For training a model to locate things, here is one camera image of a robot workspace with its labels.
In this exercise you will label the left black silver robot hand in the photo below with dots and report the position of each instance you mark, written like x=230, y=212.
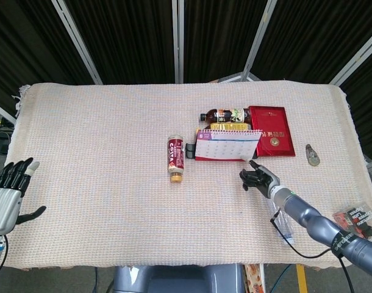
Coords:
x=4, y=204

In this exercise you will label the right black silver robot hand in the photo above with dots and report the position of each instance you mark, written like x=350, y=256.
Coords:
x=263, y=180

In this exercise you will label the red spiral desk calendar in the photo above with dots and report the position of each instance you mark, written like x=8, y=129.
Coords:
x=225, y=148

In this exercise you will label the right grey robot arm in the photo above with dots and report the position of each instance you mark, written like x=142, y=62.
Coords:
x=320, y=222

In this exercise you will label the red hardcover certificate folder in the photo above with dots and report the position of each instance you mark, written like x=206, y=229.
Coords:
x=273, y=131

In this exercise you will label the clear plastic bottle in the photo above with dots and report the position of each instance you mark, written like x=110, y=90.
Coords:
x=285, y=227

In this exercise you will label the yellow snack package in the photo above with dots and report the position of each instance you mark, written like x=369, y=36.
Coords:
x=228, y=126

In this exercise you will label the dark tea bottle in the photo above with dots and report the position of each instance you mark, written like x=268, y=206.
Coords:
x=225, y=114

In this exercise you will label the Costa coffee bottle yellow cap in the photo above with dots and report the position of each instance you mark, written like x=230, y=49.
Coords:
x=176, y=155

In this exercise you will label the beige woven tablecloth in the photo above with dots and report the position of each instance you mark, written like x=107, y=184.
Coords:
x=97, y=183

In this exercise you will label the clear coffee capsule package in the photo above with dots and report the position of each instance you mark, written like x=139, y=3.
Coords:
x=353, y=218

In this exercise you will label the grey robot torso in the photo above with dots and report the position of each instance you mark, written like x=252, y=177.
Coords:
x=180, y=279

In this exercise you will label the black folding screen silver frame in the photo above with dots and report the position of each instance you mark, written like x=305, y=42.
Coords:
x=137, y=39

